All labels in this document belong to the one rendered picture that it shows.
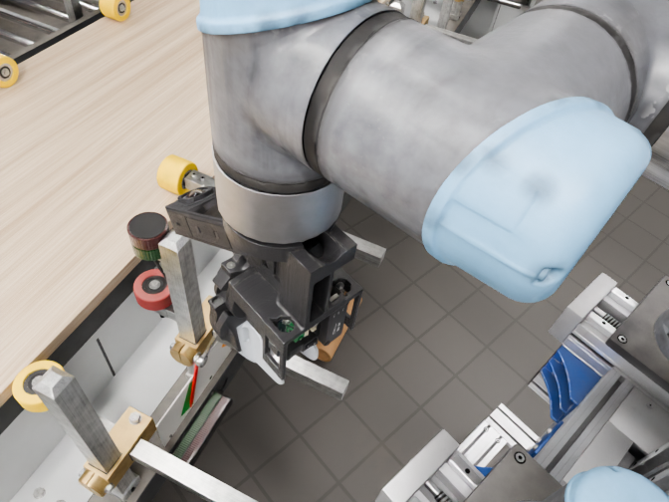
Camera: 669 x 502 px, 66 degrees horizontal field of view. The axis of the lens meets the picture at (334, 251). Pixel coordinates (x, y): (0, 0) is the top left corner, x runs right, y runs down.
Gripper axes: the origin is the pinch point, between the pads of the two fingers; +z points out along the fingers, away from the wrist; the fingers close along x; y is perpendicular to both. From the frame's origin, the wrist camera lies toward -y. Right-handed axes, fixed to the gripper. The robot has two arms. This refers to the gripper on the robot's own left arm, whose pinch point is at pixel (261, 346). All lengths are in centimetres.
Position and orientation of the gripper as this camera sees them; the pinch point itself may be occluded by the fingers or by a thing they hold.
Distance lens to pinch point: 48.9
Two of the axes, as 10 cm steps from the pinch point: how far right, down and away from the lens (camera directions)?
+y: 6.6, 6.1, -4.3
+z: -1.0, 6.5, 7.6
